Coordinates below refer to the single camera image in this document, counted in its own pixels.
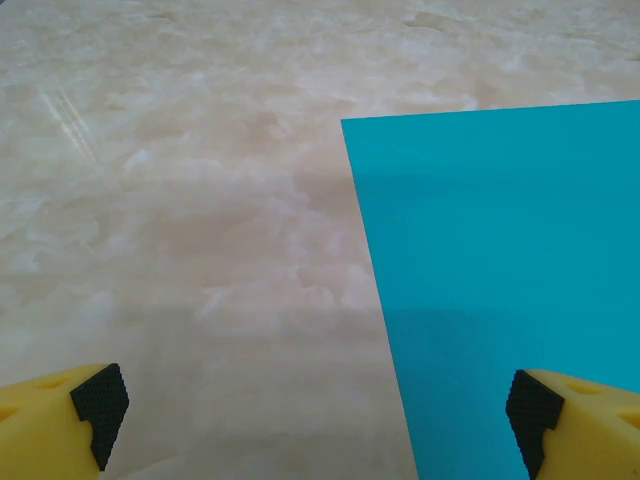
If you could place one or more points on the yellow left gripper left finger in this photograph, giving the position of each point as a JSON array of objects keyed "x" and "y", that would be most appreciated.
[{"x": 45, "y": 425}]

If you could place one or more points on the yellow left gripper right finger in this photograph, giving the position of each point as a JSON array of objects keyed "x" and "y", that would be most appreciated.
[{"x": 585, "y": 430}]

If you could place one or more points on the blue paper sheet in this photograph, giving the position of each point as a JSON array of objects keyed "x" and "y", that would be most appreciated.
[{"x": 500, "y": 250}]

